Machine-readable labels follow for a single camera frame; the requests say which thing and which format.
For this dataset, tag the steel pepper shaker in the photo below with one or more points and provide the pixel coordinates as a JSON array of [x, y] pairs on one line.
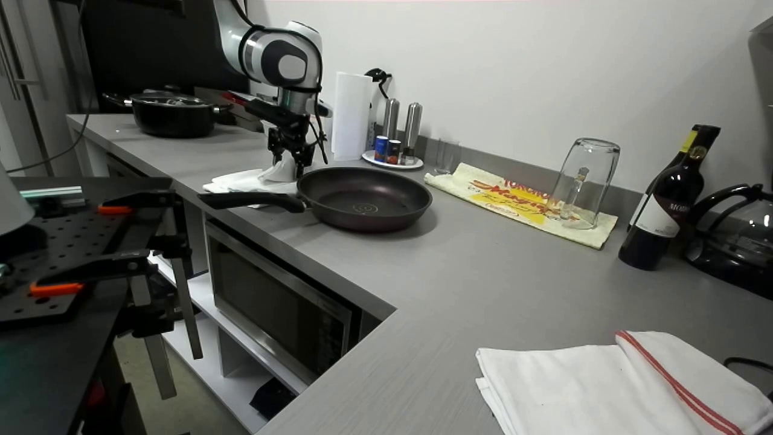
[[410, 131]]

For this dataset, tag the orange handled clamp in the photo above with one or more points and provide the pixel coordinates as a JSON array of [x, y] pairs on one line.
[[135, 201], [82, 276]]

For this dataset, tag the black frying pan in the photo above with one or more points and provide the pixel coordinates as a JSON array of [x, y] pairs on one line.
[[351, 198]]

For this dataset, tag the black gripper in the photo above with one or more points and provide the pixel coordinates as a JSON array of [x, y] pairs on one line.
[[293, 133]]

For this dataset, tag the upside-down clear glass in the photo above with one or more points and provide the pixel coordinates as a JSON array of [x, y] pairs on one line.
[[582, 181]]

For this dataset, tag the wine bottle with green label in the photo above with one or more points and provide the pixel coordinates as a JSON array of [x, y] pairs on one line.
[[664, 201]]

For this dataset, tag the steel salt shaker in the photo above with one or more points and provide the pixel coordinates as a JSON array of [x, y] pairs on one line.
[[390, 124]]

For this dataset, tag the built-in microwave oven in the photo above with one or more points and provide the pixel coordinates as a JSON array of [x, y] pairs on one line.
[[297, 322]]

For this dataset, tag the black cooking pot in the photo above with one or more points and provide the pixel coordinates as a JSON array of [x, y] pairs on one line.
[[167, 113]]

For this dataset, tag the black perforated mounting board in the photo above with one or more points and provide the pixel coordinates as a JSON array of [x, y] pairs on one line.
[[55, 243]]

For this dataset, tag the white paper towel roll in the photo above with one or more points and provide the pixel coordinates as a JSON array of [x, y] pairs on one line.
[[351, 113]]

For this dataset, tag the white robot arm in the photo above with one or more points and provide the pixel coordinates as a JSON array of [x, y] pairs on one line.
[[285, 59]]

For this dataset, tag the white plate with small jars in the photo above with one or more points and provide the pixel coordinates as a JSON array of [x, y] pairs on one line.
[[391, 154]]

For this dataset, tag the white towel with red stripes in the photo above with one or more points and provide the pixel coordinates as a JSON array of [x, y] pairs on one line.
[[647, 381]]

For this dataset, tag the white and blue towel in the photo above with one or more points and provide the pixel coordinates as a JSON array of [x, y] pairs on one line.
[[277, 176]]

